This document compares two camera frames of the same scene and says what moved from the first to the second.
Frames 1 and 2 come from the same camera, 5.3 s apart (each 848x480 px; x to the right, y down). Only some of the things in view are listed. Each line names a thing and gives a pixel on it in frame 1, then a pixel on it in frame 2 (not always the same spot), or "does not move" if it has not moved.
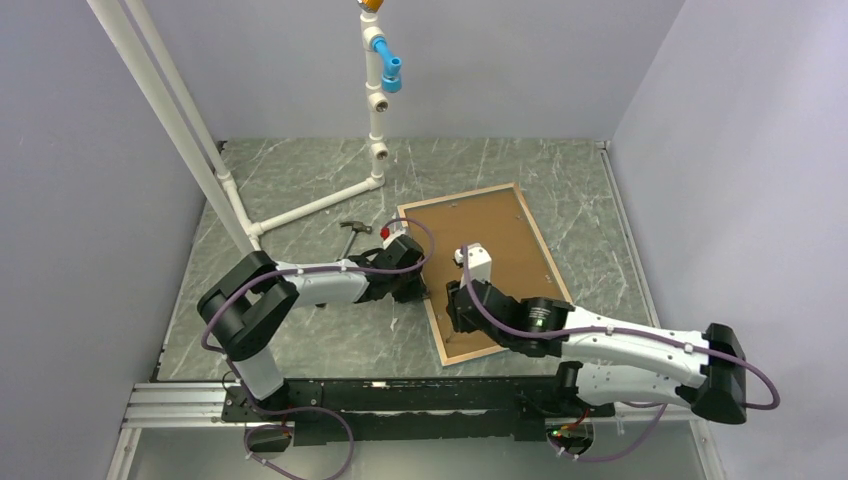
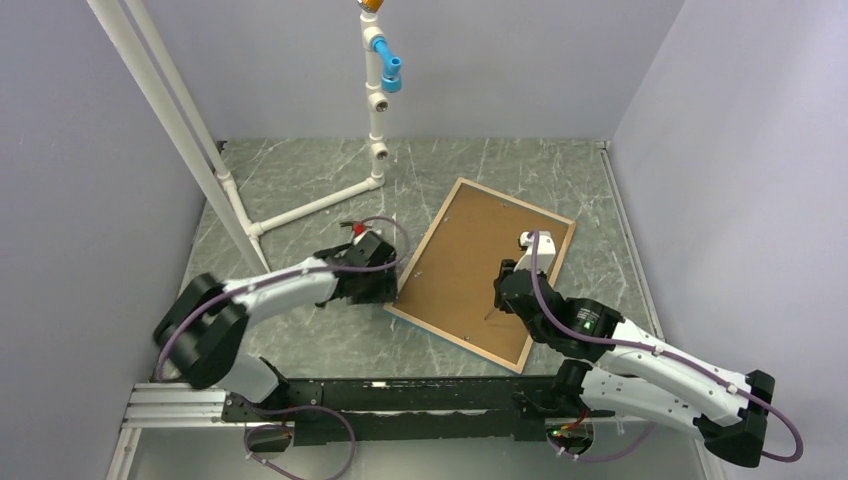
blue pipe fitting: x=392 y=67 does not move
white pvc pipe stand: x=214 y=174 does not move
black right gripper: x=460 y=322 to x=500 y=301
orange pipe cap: x=371 y=6 does not move
